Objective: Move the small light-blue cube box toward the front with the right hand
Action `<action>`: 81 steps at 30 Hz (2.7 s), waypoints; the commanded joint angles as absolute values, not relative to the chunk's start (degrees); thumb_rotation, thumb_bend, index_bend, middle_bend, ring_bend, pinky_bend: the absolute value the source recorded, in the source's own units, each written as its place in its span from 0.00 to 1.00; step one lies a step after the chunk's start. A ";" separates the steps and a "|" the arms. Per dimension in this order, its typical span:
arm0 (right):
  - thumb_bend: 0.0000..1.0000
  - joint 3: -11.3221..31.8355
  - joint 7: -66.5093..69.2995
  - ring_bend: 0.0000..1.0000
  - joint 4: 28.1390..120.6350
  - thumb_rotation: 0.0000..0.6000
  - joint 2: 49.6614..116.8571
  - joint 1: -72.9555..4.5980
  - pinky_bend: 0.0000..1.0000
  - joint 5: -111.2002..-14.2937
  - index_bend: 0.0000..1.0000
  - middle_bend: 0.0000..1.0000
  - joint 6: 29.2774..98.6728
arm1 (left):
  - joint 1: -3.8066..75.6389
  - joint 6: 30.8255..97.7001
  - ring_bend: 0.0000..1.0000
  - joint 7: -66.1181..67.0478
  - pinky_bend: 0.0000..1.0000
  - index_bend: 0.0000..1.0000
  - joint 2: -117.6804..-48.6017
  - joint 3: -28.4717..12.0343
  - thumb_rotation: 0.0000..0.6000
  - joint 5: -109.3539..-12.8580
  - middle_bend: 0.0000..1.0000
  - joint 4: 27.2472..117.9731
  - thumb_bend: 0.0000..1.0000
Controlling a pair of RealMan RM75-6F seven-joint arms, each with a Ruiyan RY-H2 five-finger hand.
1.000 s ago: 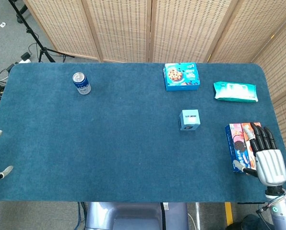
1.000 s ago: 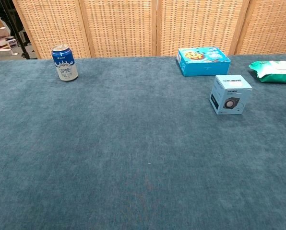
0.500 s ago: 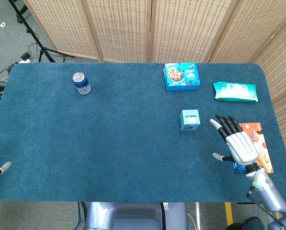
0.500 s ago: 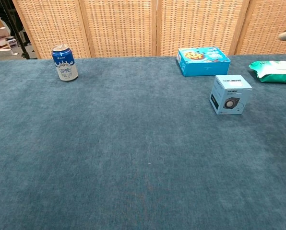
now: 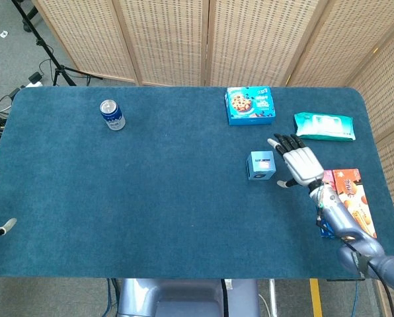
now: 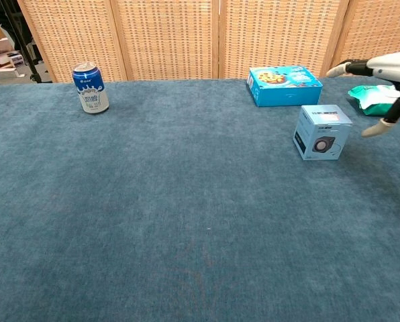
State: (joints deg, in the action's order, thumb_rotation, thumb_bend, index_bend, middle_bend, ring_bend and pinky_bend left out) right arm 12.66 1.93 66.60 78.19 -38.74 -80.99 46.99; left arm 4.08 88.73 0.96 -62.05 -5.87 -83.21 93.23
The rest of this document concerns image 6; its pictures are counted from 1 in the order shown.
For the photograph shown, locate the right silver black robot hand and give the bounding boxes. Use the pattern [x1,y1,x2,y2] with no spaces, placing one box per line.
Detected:
[326,50,400,138]

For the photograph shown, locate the light blue speaker box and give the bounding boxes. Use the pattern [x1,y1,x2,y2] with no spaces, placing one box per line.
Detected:
[293,104,354,161]

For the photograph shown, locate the green wet wipes pack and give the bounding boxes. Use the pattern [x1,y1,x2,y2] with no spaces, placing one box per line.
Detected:
[347,84,400,117]

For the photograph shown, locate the blue chocolate chip cookie box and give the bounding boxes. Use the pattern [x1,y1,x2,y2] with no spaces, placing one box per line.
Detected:
[246,65,323,108]

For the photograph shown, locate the woven bamboo folding screen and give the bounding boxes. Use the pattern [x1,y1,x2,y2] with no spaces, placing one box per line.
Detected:
[17,0,400,83]

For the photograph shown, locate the blue table cloth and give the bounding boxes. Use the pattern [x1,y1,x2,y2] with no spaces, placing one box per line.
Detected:
[0,78,400,322]

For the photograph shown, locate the blue white drink can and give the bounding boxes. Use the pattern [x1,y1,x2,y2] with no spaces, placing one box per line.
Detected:
[72,62,110,115]

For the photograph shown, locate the black tripod stand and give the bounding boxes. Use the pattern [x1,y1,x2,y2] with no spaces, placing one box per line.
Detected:
[0,0,43,84]

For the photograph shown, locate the white cardboard boxes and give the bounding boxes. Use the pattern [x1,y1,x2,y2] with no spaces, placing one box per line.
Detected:
[0,37,23,85]

